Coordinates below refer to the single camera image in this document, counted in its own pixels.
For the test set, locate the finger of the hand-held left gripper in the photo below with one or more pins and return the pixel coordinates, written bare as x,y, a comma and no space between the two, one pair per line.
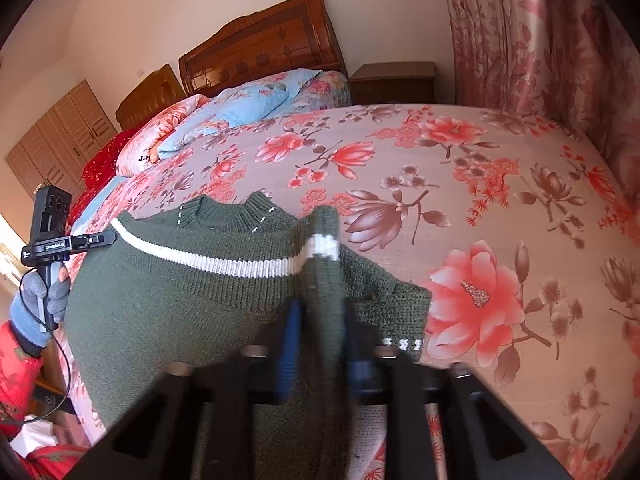
102,239

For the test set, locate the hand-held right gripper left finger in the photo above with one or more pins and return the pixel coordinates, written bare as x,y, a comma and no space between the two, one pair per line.
290,355

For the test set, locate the dark wooden nightstand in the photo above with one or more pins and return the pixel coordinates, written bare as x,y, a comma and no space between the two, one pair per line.
392,82

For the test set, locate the person's left hand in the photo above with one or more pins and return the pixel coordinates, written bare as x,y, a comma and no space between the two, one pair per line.
30,300

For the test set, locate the small wooden headboard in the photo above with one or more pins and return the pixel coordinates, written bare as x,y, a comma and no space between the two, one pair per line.
147,92

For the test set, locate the wooden wardrobe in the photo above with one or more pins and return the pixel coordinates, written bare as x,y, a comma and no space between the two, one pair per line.
60,130

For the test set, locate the person's left forearm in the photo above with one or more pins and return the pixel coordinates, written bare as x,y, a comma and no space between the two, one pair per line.
17,385

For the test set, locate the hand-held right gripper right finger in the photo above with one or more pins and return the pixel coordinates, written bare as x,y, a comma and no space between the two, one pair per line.
357,367

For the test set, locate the person's red patterned jacket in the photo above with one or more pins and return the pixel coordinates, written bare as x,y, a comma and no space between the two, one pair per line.
55,462

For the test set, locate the blue floral quilt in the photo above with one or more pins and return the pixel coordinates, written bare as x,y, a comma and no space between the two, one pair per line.
240,105

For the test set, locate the green knitted sweater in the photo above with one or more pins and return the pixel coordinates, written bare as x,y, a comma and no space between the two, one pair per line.
200,320

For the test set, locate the pink floral curtain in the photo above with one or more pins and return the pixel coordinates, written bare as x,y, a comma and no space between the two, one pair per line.
550,35

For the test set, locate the red blanket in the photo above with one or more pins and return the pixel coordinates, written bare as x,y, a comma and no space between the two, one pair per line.
102,165

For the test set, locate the large wooden headboard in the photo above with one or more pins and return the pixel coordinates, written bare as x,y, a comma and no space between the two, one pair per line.
260,45

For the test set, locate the pink floral pillow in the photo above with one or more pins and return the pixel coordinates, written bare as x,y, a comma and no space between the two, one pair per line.
150,135

